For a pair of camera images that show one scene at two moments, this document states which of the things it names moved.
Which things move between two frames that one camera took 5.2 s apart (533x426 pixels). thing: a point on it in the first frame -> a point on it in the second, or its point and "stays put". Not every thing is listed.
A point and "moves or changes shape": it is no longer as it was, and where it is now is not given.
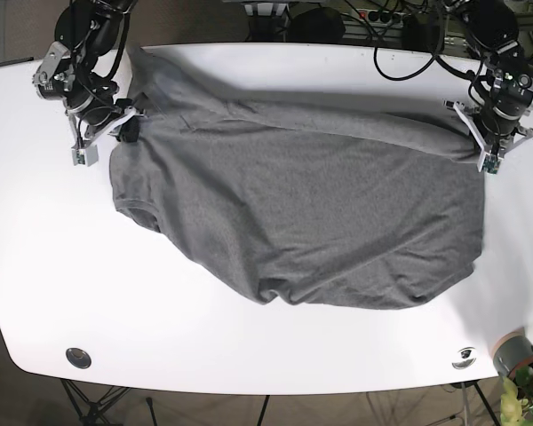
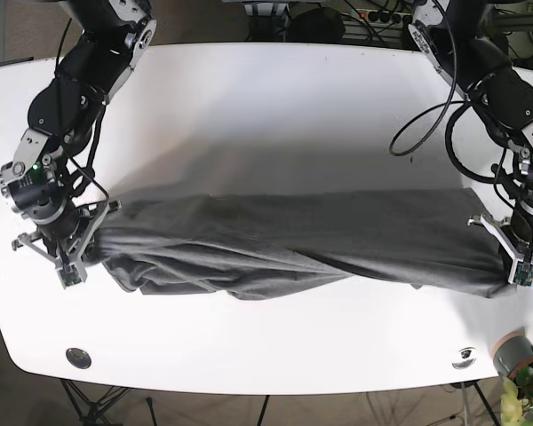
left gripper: [95, 118] -> [68, 239]
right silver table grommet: [465, 358] stays put
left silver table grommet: [78, 358] stays put
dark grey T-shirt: [323, 206] moves or changes shape
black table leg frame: [93, 412] stays put
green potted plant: [526, 399] stays put
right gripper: [495, 130] -> [517, 240]
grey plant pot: [515, 351] stays put
